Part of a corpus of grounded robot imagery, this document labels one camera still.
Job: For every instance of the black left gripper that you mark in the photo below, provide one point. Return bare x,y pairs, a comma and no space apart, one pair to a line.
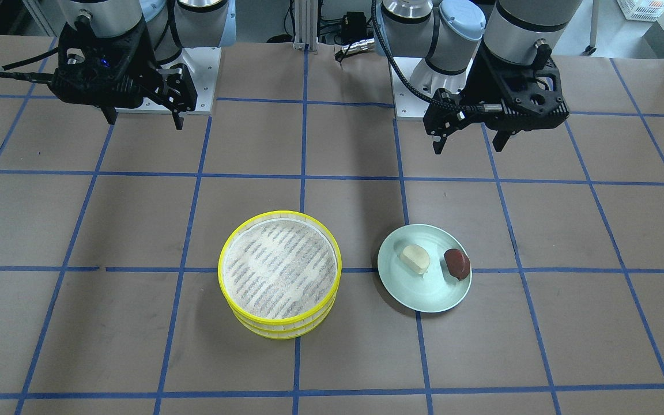
474,82

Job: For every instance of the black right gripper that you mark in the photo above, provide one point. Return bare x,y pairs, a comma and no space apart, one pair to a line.
148,67

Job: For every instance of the brown steamed bun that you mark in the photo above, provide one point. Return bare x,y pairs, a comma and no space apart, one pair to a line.
458,263

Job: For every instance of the white steamed bun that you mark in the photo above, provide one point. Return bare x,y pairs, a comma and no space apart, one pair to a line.
416,258

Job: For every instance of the yellow top steamer layer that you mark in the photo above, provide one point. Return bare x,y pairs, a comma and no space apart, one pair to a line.
279,267

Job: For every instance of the yellow steamer layer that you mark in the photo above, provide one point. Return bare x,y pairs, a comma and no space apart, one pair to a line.
287,330
279,267

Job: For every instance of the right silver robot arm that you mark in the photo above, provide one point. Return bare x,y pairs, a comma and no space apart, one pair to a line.
172,25

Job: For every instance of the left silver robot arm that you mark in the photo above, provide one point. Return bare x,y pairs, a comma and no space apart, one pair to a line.
447,34

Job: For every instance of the yellow bottom steamer layer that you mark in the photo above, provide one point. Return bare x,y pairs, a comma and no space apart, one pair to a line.
287,330

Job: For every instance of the light green plate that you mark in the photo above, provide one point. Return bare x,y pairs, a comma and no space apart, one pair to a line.
436,290

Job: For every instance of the white plastic basket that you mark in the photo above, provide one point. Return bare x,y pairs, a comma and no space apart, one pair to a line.
643,11

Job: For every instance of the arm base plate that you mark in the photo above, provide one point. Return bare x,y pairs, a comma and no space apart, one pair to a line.
203,64
419,75

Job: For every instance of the aluminium frame post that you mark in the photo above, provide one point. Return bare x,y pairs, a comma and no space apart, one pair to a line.
305,25

